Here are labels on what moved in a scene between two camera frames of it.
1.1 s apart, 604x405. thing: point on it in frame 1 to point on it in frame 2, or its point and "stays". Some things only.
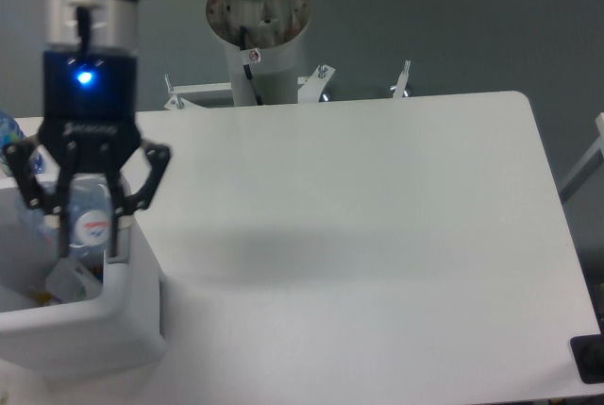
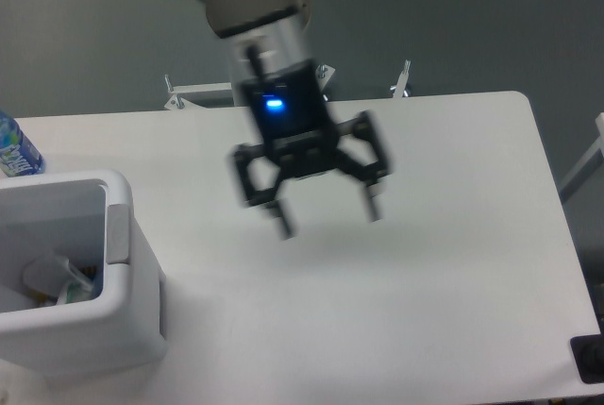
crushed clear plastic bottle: x=90 y=216 to x=55 y=277
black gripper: x=91 y=126 to x=297 y=123
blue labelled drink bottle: x=11 y=132 stays
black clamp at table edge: x=588 y=354 stays
